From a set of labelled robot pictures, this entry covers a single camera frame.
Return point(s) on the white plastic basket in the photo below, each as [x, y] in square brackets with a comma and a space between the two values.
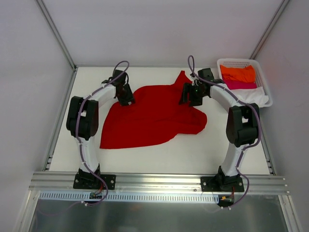
[242, 63]

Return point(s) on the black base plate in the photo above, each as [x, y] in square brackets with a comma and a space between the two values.
[222, 183]
[108, 182]

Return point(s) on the white t-shirt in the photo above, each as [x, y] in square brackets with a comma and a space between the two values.
[256, 95]

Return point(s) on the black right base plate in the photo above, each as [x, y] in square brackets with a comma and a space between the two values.
[222, 183]

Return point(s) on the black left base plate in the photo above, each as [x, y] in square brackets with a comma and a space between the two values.
[108, 182]

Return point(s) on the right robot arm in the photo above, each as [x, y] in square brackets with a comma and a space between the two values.
[243, 129]

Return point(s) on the orange t-shirt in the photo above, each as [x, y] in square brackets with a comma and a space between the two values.
[246, 75]

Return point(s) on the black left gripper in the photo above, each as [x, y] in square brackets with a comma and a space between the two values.
[127, 95]

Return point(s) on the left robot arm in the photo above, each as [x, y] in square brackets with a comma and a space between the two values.
[83, 121]

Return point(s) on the aluminium mounting rail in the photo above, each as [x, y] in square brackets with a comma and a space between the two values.
[161, 183]

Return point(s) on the white slotted cable duct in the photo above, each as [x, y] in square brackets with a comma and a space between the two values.
[130, 197]

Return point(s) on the magenta t-shirt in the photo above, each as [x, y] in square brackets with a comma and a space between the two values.
[233, 85]

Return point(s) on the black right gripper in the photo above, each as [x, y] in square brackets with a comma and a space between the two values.
[189, 94]

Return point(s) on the red t-shirt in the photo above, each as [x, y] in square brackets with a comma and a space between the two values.
[155, 118]

